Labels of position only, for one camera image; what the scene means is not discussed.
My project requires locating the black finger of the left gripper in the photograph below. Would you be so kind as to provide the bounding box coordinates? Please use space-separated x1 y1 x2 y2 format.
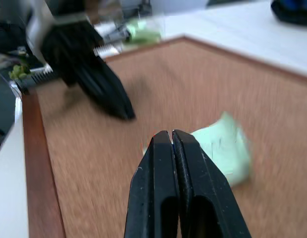
73 66 131 120
95 56 137 120

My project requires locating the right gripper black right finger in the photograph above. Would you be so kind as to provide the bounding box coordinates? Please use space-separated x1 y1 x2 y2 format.
171 129 252 238

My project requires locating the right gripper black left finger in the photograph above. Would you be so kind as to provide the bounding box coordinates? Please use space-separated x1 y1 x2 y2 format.
123 130 180 238

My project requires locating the clear plastic box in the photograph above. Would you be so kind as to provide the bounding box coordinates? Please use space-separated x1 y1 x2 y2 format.
94 16 167 52

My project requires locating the dark tray with clear rim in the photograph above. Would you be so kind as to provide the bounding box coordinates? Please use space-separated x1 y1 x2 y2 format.
0 71 23 155

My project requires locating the light green cloth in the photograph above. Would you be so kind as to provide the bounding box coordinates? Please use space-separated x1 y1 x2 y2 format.
190 111 254 188

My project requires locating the dark rounded object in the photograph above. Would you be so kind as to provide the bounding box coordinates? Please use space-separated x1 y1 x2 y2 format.
270 0 307 26

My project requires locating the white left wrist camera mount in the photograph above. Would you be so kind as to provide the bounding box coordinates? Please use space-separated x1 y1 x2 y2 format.
25 0 88 64

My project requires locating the cork board with wooden frame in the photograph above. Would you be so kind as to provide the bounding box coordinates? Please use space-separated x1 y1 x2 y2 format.
21 36 307 238

